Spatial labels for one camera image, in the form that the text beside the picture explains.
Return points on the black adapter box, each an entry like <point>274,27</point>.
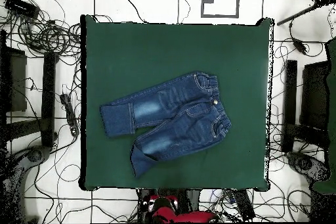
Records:
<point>22,7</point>

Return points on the small black power adapter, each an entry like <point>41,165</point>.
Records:
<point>300,45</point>

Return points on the grey stand base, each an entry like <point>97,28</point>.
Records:
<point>305,165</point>
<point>34,155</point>

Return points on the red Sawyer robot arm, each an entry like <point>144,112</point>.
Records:
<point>183,216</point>

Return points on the black stand with rod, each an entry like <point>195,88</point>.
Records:
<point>296,13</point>

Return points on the blue denim jeans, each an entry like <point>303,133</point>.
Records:
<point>170,113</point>

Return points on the dark green table cloth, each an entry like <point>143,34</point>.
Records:
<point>157,50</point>

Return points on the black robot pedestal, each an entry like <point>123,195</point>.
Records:
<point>189,197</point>

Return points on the black stand bar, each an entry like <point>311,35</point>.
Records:
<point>48,98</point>
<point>290,103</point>

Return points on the long black power strip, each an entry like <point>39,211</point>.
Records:
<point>244,204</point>

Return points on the grey floor hatch frame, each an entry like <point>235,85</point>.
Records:
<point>220,15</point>

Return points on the dark flat panel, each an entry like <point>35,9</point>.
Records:
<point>315,95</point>
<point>17,84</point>

